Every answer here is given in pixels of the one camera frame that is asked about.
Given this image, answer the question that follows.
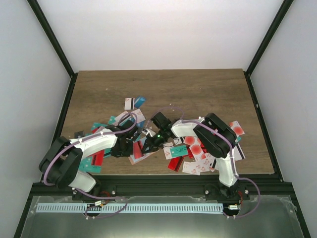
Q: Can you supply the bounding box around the red striped card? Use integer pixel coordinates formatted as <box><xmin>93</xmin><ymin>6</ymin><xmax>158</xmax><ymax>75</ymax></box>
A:
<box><xmin>133</xmin><ymin>140</ymin><xmax>144</xmax><ymax>159</ymax></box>

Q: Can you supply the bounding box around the pink leather card holder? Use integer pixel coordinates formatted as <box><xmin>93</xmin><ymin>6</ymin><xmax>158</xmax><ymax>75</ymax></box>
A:
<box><xmin>128</xmin><ymin>137</ymin><xmax>156</xmax><ymax>165</ymax></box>

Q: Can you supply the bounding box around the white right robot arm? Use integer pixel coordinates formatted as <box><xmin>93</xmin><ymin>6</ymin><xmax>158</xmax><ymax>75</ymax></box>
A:
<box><xmin>142</xmin><ymin>112</ymin><xmax>239</xmax><ymax>200</ymax></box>

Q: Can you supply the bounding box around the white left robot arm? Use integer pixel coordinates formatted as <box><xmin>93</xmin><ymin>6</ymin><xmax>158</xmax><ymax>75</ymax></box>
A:
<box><xmin>39</xmin><ymin>120</ymin><xmax>138</xmax><ymax>200</ymax></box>

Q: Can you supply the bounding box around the teal chip card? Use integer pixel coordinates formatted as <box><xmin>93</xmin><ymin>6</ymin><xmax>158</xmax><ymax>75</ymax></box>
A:
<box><xmin>170</xmin><ymin>145</ymin><xmax>188</xmax><ymax>158</ymax></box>

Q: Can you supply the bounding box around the red card with stripe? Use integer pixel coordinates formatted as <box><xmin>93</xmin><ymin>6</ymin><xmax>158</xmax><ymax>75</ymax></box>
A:
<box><xmin>168</xmin><ymin>156</ymin><xmax>184</xmax><ymax>172</ymax></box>

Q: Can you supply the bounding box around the blue card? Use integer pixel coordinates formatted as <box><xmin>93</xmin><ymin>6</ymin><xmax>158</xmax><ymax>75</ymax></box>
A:
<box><xmin>134</xmin><ymin>96</ymin><xmax>146</xmax><ymax>109</ymax></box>

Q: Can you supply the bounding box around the black membership card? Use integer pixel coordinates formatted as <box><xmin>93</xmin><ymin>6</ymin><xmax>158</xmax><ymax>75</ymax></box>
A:
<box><xmin>74</xmin><ymin>131</ymin><xmax>85</xmax><ymax>139</ymax></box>

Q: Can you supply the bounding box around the white card with stripe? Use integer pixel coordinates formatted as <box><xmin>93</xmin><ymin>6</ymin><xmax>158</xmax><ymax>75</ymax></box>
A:
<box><xmin>124</xmin><ymin>98</ymin><xmax>135</xmax><ymax>110</ymax></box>

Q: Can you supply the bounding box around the white red corner card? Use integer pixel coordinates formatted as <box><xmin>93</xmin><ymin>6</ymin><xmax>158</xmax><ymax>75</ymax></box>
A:
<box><xmin>229</xmin><ymin>121</ymin><xmax>245</xmax><ymax>136</ymax></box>

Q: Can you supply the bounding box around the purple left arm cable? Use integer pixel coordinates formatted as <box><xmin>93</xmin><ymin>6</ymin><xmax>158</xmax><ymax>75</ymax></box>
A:
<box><xmin>42</xmin><ymin>113</ymin><xmax>138</xmax><ymax>220</ymax></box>

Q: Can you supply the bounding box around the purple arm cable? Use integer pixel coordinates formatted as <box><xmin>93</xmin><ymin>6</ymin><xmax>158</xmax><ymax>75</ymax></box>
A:
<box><xmin>42</xmin><ymin>113</ymin><xmax>138</xmax><ymax>220</ymax></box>
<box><xmin>158</xmin><ymin>107</ymin><xmax>261</xmax><ymax>219</ymax></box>

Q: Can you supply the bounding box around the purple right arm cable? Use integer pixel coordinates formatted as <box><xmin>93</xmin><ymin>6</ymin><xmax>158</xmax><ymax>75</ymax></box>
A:
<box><xmin>158</xmin><ymin>107</ymin><xmax>261</xmax><ymax>219</ymax></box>

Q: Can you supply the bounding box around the light blue slotted rail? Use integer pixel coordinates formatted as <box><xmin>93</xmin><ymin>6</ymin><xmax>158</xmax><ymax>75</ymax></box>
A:
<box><xmin>36</xmin><ymin>203</ymin><xmax>223</xmax><ymax>214</ymax></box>

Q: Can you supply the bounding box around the black aluminium frame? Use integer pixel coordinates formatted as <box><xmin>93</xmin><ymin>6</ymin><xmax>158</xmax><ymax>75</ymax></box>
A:
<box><xmin>14</xmin><ymin>0</ymin><xmax>311</xmax><ymax>238</ymax></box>

